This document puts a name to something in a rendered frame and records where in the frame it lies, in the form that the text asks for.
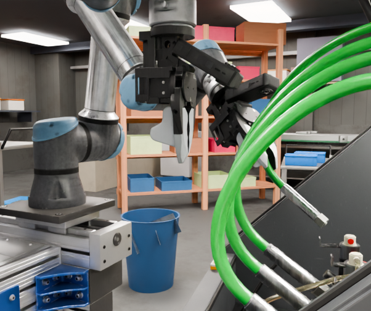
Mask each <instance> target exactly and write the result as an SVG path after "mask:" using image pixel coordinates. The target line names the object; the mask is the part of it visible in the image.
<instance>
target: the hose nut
mask: <svg viewBox="0 0 371 311"><path fill-rule="evenodd" d="M327 222H328V218H327V217H326V216H325V215H323V214H320V215H319V216H318V217H317V218H316V219H315V220H314V223H315V224H317V225H318V226H319V227H320V228H322V227H323V226H325V225H326V224H327Z"/></svg>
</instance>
